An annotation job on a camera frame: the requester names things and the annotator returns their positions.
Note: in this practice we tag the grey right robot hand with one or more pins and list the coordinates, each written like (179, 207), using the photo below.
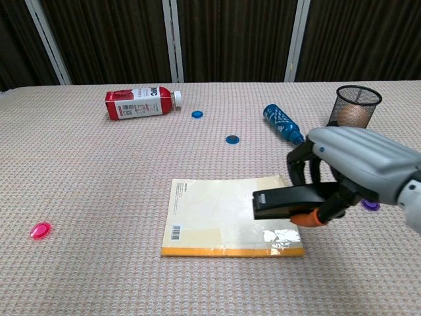
(361, 158)

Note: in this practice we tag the black stapler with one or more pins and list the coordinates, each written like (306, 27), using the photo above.
(286, 202)

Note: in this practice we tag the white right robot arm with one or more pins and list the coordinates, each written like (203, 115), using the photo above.
(412, 204)

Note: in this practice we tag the worn yellow-spined book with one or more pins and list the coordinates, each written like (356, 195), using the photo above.
(213, 220)

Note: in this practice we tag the tan ball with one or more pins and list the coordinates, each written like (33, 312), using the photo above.
(353, 116)

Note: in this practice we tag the purple round magnet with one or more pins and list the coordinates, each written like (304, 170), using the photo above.
(370, 204)

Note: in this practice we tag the black mesh pen cup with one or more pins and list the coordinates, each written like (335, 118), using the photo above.
(358, 95)

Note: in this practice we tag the blue spray bottle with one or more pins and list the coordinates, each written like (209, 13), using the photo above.
(279, 120)

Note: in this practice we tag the blue magnet with dark centre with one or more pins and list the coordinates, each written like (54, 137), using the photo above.
(232, 139)

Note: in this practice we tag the blue round magnet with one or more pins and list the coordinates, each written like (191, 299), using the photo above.
(197, 114)

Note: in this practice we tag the red juice bottle white cap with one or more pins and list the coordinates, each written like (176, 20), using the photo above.
(141, 103)

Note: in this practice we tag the pink round magnet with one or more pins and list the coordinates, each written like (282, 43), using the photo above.
(40, 230)

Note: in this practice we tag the grey partition post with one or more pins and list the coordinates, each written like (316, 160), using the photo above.
(49, 41)
(296, 41)
(175, 41)

